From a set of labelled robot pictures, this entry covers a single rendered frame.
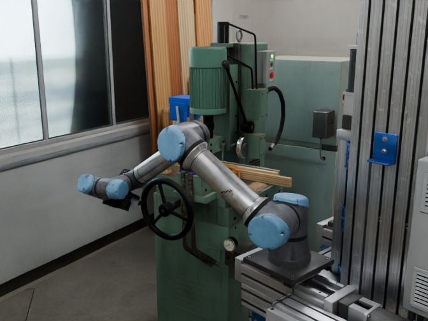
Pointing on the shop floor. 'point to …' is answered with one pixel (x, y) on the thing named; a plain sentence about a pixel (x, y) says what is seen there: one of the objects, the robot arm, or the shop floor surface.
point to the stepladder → (181, 109)
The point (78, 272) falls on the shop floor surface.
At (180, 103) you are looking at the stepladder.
